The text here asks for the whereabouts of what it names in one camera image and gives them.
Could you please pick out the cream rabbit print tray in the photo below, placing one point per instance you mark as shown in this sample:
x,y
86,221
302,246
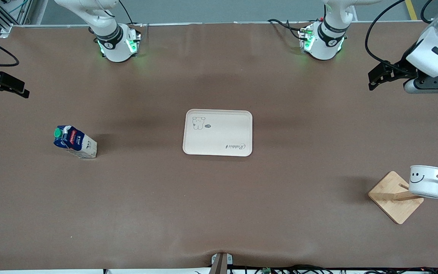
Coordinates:
x,y
217,133

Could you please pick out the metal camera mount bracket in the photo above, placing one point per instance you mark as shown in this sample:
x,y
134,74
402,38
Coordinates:
x,y
220,263

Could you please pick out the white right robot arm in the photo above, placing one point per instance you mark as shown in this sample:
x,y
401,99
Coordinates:
x,y
114,45

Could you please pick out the white smiley face cup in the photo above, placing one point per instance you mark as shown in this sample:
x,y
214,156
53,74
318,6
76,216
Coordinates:
x,y
426,182

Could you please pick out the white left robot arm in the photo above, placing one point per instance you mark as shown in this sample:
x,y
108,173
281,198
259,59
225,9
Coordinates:
x,y
327,42

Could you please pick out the blue white milk carton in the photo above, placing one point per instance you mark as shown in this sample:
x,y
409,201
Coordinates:
x,y
76,142

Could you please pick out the wooden mug tree stand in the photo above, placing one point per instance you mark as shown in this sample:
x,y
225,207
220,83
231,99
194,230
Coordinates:
x,y
394,198

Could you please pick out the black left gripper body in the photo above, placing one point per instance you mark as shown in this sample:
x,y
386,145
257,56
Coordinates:
x,y
400,69

